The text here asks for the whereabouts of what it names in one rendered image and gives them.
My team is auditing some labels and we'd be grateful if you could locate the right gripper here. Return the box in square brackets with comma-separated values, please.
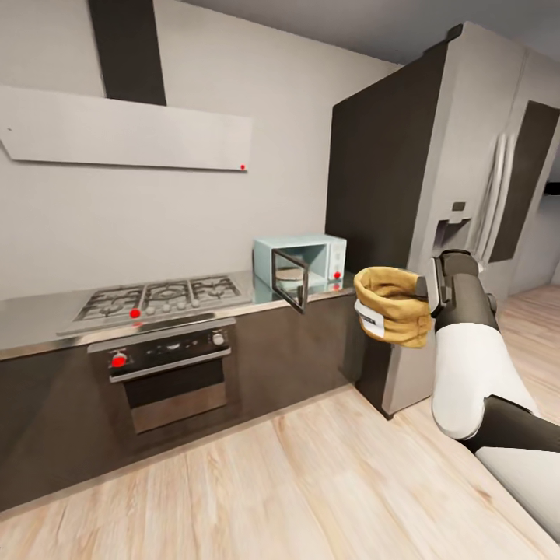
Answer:
[415, 276, 428, 298]

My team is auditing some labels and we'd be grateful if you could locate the popcorn bag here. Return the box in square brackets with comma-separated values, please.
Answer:
[353, 267, 432, 348]

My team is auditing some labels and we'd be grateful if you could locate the microwave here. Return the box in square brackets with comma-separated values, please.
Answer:
[254, 234, 346, 315]

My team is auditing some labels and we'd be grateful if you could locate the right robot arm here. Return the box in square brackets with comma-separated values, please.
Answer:
[415, 249, 560, 547]

